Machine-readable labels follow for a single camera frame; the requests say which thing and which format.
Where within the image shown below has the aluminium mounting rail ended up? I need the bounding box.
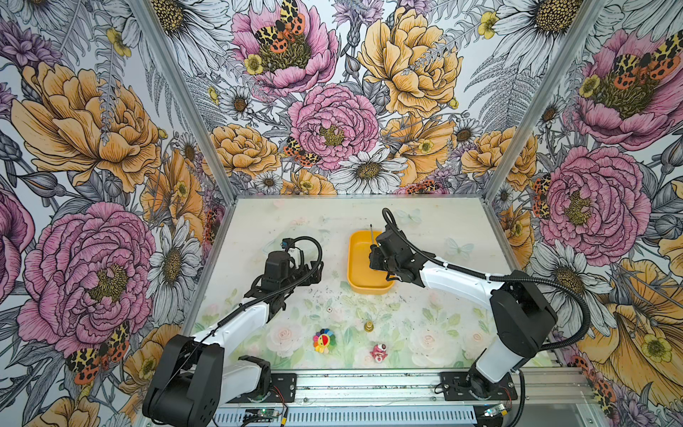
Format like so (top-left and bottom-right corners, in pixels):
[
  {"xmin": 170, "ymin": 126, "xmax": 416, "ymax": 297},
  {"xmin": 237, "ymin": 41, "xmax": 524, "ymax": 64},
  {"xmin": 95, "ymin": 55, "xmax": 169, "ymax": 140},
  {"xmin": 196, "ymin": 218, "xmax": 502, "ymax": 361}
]
[{"xmin": 212, "ymin": 367, "xmax": 596, "ymax": 409}]

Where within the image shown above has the green circuit board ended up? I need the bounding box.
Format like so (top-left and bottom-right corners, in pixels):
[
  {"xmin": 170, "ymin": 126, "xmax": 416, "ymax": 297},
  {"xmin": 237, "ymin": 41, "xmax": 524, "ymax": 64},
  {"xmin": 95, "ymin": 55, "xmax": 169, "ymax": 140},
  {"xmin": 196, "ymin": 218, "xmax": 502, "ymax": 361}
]
[
  {"xmin": 482, "ymin": 403, "xmax": 508, "ymax": 417},
  {"xmin": 242, "ymin": 408, "xmax": 283, "ymax": 426}
]

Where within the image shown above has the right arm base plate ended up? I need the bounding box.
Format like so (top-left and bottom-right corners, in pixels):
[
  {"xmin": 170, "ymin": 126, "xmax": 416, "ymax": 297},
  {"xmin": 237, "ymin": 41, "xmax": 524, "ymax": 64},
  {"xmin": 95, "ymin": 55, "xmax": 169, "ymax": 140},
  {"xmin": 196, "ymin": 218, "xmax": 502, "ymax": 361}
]
[{"xmin": 433, "ymin": 371, "xmax": 519, "ymax": 401}]

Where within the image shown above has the pink figurine toy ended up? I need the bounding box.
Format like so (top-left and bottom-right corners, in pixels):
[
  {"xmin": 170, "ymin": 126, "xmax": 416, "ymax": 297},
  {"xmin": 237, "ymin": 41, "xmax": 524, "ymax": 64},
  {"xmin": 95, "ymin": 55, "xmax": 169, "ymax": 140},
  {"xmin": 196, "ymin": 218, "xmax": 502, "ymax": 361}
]
[{"xmin": 370, "ymin": 343, "xmax": 389, "ymax": 364}]

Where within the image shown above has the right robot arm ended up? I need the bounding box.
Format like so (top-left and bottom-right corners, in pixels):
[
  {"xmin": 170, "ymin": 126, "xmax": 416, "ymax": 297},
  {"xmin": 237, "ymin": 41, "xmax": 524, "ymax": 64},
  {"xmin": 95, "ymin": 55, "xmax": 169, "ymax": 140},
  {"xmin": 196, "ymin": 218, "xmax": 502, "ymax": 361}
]
[{"xmin": 369, "ymin": 228, "xmax": 558, "ymax": 400}]

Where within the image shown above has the left aluminium frame post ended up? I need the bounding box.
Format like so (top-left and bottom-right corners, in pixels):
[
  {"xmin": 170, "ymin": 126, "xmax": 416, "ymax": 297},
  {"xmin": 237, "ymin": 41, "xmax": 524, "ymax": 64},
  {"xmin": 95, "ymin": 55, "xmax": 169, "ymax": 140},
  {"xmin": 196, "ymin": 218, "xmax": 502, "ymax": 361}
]
[{"xmin": 131, "ymin": 1, "xmax": 237, "ymax": 207}]

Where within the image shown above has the rainbow flower toy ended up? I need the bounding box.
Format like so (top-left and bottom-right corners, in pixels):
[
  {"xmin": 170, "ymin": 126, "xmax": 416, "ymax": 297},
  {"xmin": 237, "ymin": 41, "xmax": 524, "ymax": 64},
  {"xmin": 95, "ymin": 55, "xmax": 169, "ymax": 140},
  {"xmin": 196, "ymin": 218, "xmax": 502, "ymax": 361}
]
[{"xmin": 313, "ymin": 328, "xmax": 336, "ymax": 354}]

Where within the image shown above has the aluminium frame post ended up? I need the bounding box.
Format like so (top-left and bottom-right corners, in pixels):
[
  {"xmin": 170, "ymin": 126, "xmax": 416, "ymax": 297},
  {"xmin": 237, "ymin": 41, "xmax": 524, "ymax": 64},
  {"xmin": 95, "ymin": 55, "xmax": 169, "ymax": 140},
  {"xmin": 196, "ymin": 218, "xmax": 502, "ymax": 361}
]
[
  {"xmin": 483, "ymin": 0, "xmax": 606, "ymax": 203},
  {"xmin": 131, "ymin": 1, "xmax": 237, "ymax": 207}
]

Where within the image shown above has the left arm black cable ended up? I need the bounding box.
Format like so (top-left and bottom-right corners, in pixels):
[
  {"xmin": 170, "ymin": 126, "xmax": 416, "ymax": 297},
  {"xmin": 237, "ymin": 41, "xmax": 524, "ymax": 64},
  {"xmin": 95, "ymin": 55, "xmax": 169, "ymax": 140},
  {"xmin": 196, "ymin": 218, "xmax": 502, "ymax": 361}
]
[{"xmin": 175, "ymin": 236, "xmax": 325, "ymax": 375}]

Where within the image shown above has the right green circuit board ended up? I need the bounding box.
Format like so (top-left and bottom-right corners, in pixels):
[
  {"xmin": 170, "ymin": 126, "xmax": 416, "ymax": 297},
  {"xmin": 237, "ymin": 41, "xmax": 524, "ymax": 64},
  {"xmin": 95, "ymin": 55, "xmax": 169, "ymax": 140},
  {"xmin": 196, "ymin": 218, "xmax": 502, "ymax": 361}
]
[{"xmin": 482, "ymin": 403, "xmax": 508, "ymax": 417}]

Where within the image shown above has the orange black handled screwdriver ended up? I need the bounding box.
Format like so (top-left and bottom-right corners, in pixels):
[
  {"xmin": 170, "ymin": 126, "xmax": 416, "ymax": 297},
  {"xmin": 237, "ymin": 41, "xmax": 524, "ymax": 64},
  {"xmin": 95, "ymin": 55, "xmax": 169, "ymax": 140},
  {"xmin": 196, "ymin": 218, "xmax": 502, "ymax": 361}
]
[{"xmin": 369, "ymin": 224, "xmax": 376, "ymax": 246}]

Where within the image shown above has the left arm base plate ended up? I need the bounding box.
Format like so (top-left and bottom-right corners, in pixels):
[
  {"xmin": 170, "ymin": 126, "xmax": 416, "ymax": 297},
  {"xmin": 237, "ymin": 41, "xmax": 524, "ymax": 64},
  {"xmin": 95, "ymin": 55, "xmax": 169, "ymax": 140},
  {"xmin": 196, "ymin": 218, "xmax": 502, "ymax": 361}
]
[{"xmin": 229, "ymin": 373, "xmax": 298, "ymax": 404}]

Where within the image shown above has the yellow plastic bin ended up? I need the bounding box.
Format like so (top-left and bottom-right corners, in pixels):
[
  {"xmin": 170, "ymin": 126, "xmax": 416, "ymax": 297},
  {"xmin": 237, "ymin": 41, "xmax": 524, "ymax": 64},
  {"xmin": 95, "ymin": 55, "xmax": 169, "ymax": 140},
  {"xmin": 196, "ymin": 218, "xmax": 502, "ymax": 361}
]
[{"xmin": 347, "ymin": 230, "xmax": 394, "ymax": 295}]

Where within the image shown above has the white ventilated cable duct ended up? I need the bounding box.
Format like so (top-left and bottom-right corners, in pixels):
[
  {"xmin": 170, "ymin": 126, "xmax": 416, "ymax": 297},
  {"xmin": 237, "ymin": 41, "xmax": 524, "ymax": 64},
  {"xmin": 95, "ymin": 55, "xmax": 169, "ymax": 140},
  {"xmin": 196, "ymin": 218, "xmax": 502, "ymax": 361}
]
[{"xmin": 209, "ymin": 406, "xmax": 478, "ymax": 426}]

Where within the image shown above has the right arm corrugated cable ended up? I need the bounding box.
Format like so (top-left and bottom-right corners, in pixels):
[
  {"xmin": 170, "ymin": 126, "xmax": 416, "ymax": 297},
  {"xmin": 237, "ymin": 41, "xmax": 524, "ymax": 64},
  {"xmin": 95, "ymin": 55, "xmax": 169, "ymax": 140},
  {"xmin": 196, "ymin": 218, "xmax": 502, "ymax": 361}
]
[{"xmin": 381, "ymin": 207, "xmax": 592, "ymax": 352}]

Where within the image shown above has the right aluminium frame post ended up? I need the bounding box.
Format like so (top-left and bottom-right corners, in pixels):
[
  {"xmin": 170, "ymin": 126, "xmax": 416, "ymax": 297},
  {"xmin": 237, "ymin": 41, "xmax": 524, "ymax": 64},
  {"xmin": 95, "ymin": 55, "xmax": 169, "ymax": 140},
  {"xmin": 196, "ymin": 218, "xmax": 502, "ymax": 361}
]
[{"xmin": 483, "ymin": 0, "xmax": 606, "ymax": 203}]

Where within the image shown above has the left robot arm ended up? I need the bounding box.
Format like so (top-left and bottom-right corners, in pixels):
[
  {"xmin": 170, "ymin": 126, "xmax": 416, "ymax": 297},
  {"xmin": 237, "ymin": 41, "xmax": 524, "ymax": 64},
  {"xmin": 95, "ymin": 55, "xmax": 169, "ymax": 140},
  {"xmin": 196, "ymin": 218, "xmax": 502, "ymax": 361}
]
[{"xmin": 142, "ymin": 247, "xmax": 324, "ymax": 426}]

